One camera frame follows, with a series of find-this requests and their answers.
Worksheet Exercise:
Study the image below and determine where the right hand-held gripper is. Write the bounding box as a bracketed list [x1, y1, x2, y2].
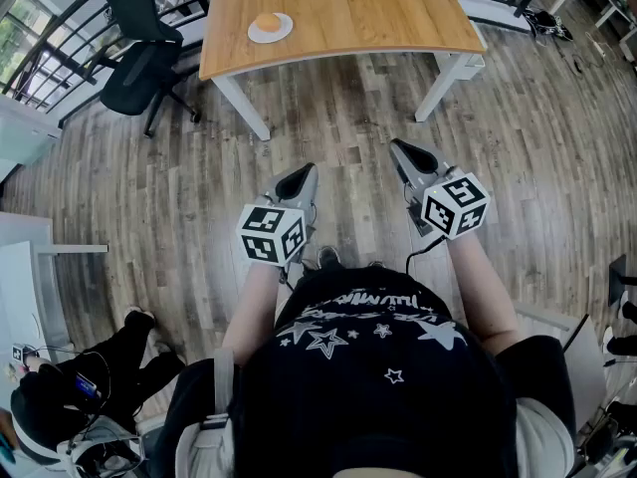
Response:
[389, 138, 492, 242]

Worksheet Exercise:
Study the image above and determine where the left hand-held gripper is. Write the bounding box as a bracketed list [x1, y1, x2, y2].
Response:
[236, 162, 320, 269]

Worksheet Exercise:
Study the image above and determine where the white round plate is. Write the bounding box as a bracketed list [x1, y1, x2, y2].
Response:
[247, 12, 295, 45]

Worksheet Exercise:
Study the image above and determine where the person's right forearm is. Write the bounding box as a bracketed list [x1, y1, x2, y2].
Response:
[446, 230, 525, 358]

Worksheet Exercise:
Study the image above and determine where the person's left forearm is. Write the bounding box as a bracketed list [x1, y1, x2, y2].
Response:
[221, 260, 281, 367]

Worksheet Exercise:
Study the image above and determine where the person's dark shoe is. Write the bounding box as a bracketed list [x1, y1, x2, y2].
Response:
[317, 246, 343, 272]

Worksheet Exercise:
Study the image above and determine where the white table leg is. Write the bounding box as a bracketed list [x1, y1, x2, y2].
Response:
[413, 50, 488, 123]
[210, 74, 272, 142]

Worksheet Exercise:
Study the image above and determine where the black bag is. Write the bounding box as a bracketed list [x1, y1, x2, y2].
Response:
[523, 9, 574, 43]

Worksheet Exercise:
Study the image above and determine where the black office chair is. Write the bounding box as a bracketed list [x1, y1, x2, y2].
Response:
[91, 0, 203, 139]

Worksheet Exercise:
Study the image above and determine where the white power strip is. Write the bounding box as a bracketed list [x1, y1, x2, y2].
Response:
[585, 31, 609, 60]

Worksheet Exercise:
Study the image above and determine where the black star print shirt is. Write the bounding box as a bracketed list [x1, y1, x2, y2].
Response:
[163, 265, 578, 478]

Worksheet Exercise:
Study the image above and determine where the white cabinet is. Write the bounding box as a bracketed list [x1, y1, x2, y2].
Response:
[0, 94, 62, 181]

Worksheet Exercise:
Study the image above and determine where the white desk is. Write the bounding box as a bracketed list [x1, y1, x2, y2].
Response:
[0, 210, 109, 367]

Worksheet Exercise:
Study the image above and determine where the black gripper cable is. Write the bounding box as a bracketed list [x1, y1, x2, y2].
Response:
[404, 235, 448, 279]

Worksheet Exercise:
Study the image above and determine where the grey shoulder strap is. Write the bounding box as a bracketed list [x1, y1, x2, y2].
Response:
[198, 348, 236, 432]

